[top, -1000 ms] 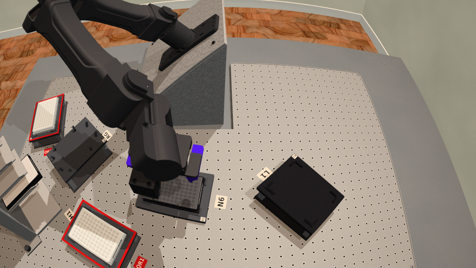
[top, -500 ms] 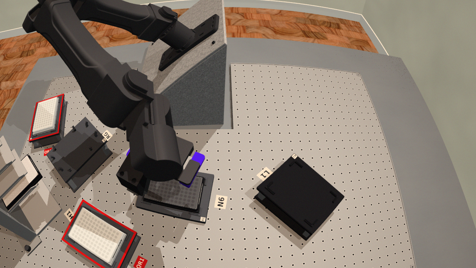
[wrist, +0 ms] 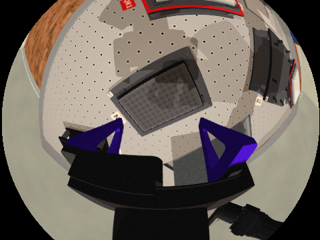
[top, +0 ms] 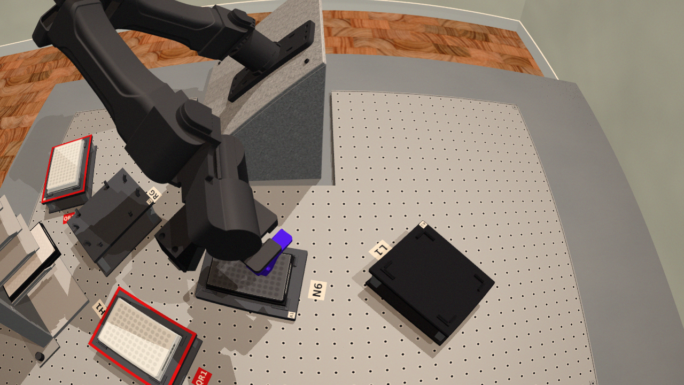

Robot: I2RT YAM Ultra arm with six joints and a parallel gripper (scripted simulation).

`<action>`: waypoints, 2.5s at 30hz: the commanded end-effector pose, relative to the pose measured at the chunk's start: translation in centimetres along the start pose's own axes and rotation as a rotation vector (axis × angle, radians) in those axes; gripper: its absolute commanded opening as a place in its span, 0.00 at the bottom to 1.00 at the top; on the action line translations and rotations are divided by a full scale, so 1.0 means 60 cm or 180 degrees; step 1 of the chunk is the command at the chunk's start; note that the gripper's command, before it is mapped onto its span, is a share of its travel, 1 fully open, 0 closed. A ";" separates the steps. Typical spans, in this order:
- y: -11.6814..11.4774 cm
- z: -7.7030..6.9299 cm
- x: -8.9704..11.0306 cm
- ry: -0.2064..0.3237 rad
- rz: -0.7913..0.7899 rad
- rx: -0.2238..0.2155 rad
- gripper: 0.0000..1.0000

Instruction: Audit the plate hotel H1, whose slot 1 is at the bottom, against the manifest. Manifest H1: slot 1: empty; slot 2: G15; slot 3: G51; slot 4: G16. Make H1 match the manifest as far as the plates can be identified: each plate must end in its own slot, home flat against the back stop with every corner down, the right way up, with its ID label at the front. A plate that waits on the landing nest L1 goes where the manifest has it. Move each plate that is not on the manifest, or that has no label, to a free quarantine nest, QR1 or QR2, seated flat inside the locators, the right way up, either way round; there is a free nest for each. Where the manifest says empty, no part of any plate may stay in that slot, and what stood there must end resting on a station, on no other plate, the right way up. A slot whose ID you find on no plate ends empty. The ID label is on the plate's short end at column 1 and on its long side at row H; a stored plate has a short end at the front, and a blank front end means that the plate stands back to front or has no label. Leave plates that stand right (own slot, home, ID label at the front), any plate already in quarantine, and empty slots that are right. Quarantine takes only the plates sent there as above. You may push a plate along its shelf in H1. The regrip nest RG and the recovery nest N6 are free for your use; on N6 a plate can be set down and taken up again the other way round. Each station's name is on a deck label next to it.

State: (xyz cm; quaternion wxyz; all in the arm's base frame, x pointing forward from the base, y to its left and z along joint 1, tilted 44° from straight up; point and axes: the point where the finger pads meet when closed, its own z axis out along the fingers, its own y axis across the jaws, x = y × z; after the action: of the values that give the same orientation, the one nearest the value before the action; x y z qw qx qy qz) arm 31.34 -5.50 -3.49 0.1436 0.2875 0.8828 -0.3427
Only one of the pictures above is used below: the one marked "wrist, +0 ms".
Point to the black microplate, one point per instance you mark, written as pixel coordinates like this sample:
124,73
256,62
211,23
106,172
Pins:
162,97

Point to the cream multiwell plate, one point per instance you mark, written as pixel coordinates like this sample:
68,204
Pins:
228,2
295,85

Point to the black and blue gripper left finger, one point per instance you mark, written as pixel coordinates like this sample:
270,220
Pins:
90,139

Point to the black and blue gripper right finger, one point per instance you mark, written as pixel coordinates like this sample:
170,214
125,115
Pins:
238,148

